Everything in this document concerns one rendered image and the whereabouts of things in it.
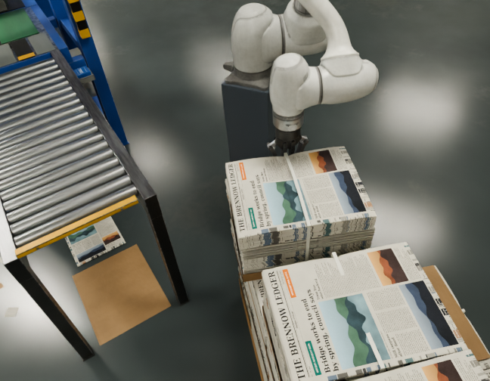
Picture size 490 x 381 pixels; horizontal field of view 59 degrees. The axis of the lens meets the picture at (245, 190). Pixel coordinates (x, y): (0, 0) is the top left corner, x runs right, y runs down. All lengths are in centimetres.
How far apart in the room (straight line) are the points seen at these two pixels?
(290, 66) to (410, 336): 69
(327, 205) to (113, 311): 145
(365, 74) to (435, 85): 252
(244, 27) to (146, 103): 200
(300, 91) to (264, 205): 32
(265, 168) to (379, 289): 48
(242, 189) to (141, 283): 127
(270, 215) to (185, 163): 180
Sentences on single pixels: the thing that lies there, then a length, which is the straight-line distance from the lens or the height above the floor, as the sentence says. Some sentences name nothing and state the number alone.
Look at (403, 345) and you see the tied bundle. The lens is 101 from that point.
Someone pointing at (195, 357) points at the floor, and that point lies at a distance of 214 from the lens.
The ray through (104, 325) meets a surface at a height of 0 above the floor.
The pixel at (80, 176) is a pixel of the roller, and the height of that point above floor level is 79.
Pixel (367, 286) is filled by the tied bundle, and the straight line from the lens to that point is 106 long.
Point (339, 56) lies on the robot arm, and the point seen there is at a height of 136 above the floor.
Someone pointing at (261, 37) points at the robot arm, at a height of 120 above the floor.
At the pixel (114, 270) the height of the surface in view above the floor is 0.
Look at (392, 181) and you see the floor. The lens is 281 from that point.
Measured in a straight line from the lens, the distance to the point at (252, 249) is 118.
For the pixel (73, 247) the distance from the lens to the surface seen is 266.
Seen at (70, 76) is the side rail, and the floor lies 80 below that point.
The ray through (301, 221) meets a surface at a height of 106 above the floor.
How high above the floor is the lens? 196
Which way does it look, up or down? 47 degrees down
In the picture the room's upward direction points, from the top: 5 degrees counter-clockwise
